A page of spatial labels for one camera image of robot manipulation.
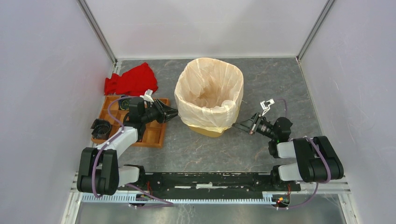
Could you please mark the aluminium frame post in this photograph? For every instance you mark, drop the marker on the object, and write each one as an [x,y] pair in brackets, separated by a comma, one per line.
[316,27]
[97,30]

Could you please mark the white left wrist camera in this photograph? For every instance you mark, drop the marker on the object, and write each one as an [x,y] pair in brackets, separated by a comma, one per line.
[147,96]

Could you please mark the red cloth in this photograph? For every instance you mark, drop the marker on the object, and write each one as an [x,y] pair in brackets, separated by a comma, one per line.
[134,82]

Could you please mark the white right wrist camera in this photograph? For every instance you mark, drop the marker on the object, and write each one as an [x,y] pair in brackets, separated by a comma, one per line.
[266,106]

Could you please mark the wooden compartment tray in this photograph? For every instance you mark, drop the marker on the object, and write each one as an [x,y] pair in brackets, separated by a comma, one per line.
[153,135]

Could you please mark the black green trash bag roll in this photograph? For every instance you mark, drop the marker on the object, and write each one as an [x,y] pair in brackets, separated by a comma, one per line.
[123,102]

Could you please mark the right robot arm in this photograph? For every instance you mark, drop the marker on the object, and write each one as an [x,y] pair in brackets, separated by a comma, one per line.
[316,160]

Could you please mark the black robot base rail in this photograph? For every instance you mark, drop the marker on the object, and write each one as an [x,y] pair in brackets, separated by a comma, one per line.
[213,185]

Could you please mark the yellow plastic trash bin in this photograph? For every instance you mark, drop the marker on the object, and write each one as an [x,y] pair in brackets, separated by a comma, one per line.
[212,132]

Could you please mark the right aluminium frame post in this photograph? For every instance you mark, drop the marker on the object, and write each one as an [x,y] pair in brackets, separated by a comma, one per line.
[316,27]

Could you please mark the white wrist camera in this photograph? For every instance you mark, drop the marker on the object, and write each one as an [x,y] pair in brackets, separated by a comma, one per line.
[266,106]
[147,96]

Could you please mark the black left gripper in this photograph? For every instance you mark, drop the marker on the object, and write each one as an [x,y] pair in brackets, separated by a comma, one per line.
[170,113]

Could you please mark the left aluminium frame post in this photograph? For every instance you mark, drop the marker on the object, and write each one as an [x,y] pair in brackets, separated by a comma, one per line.
[97,30]

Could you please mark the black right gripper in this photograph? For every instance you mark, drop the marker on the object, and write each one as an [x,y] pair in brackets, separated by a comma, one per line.
[248,125]

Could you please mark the translucent white trash bag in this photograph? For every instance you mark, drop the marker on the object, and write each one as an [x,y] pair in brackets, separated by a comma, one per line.
[209,93]

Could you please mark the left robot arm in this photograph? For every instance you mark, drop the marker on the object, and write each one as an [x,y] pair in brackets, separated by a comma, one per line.
[99,172]

